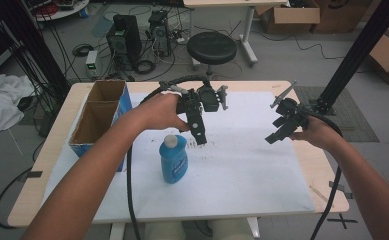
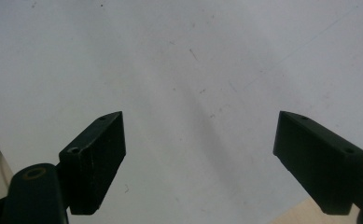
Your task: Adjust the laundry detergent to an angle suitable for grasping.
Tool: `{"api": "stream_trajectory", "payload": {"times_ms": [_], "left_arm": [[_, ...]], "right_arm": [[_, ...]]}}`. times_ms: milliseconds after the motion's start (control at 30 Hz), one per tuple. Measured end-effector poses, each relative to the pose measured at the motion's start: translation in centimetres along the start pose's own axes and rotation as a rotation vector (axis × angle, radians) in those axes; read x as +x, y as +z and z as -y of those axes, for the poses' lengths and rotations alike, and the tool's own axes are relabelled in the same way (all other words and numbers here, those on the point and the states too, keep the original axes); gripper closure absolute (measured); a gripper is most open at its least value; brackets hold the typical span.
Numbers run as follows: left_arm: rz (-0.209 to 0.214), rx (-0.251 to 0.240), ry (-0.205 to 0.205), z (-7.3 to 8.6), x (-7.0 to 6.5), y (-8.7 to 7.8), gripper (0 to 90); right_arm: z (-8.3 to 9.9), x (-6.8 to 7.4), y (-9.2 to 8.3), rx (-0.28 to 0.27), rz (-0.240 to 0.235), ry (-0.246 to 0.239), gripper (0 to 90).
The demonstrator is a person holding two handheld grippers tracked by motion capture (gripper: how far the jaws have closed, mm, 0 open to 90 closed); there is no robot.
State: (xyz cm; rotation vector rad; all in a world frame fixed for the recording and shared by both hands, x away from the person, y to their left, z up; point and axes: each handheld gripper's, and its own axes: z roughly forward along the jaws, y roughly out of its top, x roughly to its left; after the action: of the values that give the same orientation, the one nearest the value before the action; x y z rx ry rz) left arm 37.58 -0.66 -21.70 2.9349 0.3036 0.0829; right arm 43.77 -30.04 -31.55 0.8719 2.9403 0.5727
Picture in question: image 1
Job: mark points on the white cloth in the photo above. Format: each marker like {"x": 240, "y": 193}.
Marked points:
{"x": 0, "y": 100}

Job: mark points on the grey floor mat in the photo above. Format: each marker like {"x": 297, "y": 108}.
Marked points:
{"x": 355, "y": 116}

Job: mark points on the black tape cross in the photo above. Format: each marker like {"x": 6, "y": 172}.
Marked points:
{"x": 342, "y": 221}

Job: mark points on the person's right hand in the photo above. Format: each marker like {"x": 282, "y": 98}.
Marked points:
{"x": 318, "y": 133}

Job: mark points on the person's left hand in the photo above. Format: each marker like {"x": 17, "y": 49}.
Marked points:
{"x": 160, "y": 111}

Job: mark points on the white table mat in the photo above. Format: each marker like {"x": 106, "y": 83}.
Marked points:
{"x": 242, "y": 173}

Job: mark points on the white background table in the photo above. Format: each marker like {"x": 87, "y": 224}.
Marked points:
{"x": 248, "y": 30}

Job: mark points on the grey tape piece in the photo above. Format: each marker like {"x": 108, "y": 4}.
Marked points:
{"x": 34, "y": 174}
{"x": 340, "y": 190}

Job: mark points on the round white table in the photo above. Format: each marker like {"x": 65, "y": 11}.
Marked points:
{"x": 62, "y": 10}

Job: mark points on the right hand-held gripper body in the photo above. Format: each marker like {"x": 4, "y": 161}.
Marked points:
{"x": 292, "y": 111}

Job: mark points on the large closed cardboard box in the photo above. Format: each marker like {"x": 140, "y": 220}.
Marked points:
{"x": 342, "y": 15}

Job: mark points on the blue bottle with white cap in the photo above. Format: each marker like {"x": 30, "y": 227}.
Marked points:
{"x": 173, "y": 163}

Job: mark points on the wooden table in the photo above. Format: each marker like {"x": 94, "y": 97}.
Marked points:
{"x": 32, "y": 196}

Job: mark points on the open computer tower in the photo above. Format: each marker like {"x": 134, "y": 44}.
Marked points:
{"x": 159, "y": 31}

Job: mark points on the black metal stand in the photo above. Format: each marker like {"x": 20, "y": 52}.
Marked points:
{"x": 355, "y": 55}

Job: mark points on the cardboard box with blue sides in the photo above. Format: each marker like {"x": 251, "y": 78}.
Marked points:
{"x": 97, "y": 121}

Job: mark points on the black round stool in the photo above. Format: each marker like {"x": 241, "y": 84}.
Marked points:
{"x": 212, "y": 48}

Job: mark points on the open cardboard box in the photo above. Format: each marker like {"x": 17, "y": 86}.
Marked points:
{"x": 292, "y": 16}

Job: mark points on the small white power supply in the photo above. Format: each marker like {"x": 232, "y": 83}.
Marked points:
{"x": 91, "y": 60}

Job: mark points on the cardboard box with contents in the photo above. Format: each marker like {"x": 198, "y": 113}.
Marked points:
{"x": 388, "y": 55}

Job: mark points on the black computer tower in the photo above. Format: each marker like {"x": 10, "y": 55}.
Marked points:
{"x": 125, "y": 38}

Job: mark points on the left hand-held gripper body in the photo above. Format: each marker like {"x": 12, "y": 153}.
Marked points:
{"x": 209, "y": 99}

